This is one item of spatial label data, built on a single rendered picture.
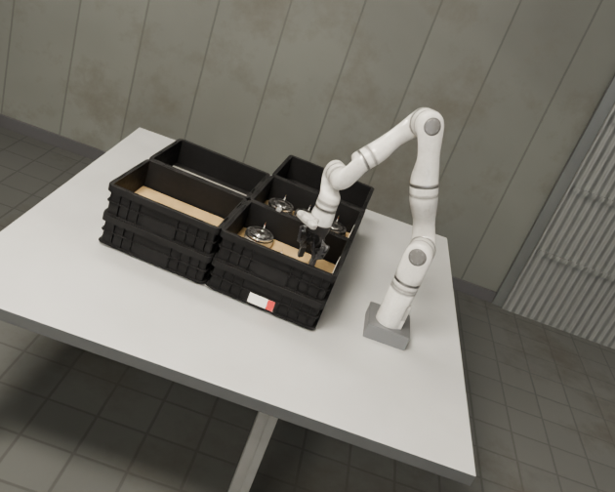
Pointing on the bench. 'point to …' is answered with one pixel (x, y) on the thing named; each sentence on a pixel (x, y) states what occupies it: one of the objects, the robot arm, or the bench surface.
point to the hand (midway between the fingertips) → (306, 258)
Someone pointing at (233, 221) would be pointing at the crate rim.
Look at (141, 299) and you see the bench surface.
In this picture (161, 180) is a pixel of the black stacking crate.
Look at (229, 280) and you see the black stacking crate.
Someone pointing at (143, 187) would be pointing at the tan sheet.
